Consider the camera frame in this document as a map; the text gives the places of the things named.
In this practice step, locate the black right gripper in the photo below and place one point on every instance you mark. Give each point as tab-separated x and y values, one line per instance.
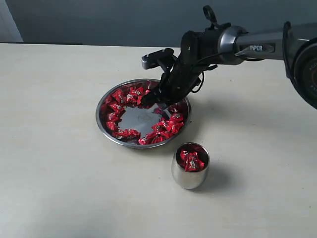
198	50

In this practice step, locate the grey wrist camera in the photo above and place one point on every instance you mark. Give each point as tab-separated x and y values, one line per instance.
164	58

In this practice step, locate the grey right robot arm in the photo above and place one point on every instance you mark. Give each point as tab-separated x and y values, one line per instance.
225	44

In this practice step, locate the stainless steel cup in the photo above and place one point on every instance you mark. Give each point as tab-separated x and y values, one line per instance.
190	180

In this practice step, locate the round stainless steel plate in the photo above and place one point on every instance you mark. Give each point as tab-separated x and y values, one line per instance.
134	121

